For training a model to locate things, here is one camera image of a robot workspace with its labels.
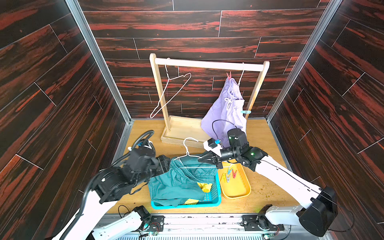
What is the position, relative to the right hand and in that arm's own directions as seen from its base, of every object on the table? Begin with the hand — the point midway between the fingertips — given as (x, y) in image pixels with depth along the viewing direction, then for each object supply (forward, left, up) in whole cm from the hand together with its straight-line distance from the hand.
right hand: (200, 155), depth 69 cm
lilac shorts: (+23, -15, +6) cm, 28 cm away
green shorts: (-10, +10, -12) cm, 19 cm away
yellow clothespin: (+1, -15, -25) cm, 29 cm away
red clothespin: (+3, -21, -25) cm, 33 cm away
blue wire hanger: (-5, +9, -3) cm, 11 cm away
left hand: (-6, +14, +4) cm, 16 cm away
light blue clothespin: (+4, -19, -25) cm, 32 cm away
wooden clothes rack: (+37, +10, -25) cm, 46 cm away
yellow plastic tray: (-1, -21, -27) cm, 34 cm away
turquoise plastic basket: (-13, -8, -23) cm, 27 cm away
